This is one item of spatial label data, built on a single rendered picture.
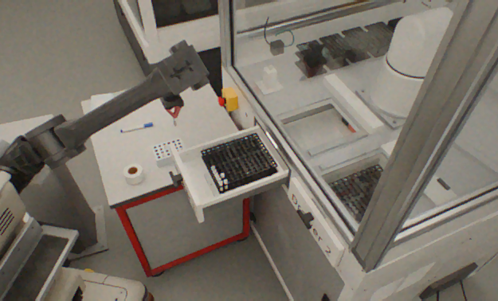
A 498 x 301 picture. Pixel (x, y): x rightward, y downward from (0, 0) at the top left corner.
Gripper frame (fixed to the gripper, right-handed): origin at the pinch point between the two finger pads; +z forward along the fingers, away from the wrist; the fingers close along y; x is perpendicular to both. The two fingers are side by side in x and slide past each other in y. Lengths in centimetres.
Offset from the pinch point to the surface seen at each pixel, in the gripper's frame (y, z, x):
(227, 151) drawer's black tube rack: -21.1, 5.1, -11.7
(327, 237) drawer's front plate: -66, 5, -24
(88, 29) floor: 244, 93, 10
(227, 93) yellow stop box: 6.7, 3.8, -24.6
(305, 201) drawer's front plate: -53, 3, -24
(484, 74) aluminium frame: -82, -64, -27
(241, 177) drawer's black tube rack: -33.5, 5.6, -11.4
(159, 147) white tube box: 1.5, 15.3, 8.1
